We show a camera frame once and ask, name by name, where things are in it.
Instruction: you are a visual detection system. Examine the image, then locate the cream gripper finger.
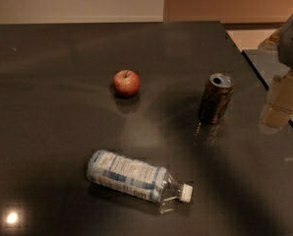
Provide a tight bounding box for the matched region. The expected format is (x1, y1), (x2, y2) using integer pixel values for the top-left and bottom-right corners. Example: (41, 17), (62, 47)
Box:
(259, 70), (293, 135)

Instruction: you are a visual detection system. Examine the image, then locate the red apple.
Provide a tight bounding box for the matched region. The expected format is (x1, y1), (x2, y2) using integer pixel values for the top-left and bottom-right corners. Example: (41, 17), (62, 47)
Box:
(113, 70), (141, 98)

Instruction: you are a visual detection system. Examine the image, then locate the brown soda can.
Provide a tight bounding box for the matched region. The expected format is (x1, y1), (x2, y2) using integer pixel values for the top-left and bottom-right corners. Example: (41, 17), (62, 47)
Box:
(199, 73), (234, 124)

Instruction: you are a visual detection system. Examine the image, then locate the clear plastic water bottle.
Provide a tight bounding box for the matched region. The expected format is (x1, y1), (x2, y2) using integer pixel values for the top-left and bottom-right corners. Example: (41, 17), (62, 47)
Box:
(87, 149), (193, 204)

